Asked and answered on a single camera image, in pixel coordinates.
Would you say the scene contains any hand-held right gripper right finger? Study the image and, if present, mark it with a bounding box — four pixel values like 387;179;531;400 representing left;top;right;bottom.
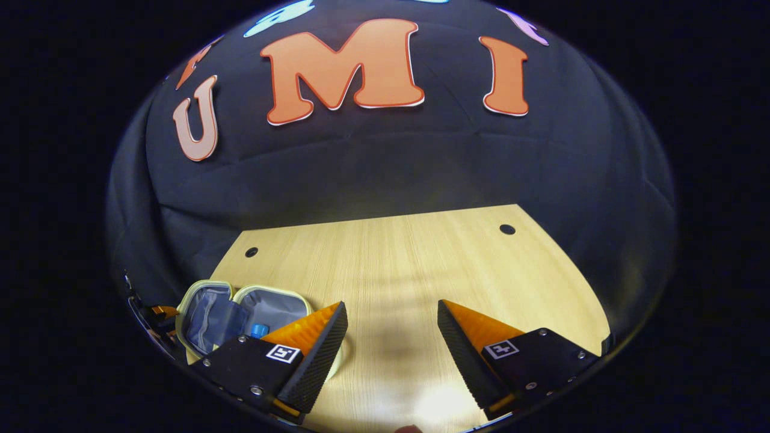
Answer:
437;299;602;422

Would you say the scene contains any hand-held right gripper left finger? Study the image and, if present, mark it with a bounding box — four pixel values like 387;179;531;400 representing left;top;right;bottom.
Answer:
189;301;350;425

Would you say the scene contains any small cream suitcase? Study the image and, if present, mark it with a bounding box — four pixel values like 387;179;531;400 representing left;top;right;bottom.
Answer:
174;278;347;379

